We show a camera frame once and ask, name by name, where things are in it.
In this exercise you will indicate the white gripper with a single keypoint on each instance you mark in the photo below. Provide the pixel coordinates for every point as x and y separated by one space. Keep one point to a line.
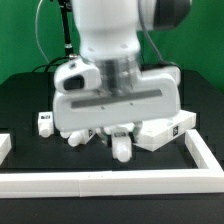
154 94

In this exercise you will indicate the white square tabletop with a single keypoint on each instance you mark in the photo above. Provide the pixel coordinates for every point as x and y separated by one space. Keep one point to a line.
157 133

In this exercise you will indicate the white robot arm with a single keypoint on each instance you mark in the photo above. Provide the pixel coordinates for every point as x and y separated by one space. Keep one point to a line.
104 86

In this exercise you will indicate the white U-shaped fence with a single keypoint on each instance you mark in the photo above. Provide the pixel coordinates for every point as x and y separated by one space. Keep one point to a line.
207 177

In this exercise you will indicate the white block at left edge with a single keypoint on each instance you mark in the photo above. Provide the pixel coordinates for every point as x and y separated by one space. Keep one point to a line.
5 146

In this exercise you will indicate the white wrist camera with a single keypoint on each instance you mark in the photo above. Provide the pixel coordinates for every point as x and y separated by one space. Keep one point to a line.
75 76

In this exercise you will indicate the black camera stand pole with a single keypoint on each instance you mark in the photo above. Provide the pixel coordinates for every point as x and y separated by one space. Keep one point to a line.
65 8

